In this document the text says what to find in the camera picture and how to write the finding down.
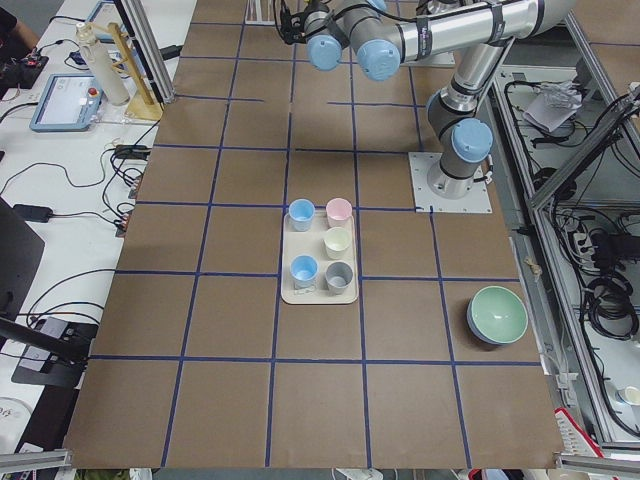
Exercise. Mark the black monitor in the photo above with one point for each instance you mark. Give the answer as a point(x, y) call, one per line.
point(21, 251)

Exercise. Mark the grey plastic cup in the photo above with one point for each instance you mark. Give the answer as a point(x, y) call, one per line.
point(338, 275)

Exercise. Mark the blue plastic cup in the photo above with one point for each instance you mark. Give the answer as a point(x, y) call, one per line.
point(304, 270)
point(301, 214)

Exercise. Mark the teach pendant tablet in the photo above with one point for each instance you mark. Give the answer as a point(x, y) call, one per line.
point(69, 103)

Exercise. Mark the black power adapter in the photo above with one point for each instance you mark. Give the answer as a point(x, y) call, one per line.
point(34, 213)

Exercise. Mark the pink plastic cup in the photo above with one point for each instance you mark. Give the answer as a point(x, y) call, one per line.
point(338, 212)

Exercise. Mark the green bowl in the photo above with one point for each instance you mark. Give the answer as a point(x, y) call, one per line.
point(496, 315)

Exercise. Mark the blue plastic cup front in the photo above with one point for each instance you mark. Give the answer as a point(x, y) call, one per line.
point(301, 214)

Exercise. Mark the wooden stand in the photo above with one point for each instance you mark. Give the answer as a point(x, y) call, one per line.
point(142, 105)

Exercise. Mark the aluminium frame post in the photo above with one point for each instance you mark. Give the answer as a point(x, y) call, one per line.
point(137, 25)

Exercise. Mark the cream plastic cup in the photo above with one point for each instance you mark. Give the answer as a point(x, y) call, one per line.
point(337, 241)

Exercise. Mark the black camera stand base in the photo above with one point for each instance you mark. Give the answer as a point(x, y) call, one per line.
point(56, 352)

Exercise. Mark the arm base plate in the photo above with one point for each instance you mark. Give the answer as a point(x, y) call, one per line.
point(434, 192)
point(439, 60)

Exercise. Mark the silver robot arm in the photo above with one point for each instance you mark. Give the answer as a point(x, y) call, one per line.
point(483, 31)

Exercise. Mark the crumpled paper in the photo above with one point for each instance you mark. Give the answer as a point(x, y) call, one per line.
point(555, 103)

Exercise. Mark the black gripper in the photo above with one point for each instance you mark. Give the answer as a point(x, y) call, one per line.
point(295, 23)

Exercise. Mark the cream plastic tray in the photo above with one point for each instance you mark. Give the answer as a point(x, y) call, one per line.
point(311, 243)

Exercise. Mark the blue plastic cup right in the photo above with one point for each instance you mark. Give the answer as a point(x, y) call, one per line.
point(304, 270)

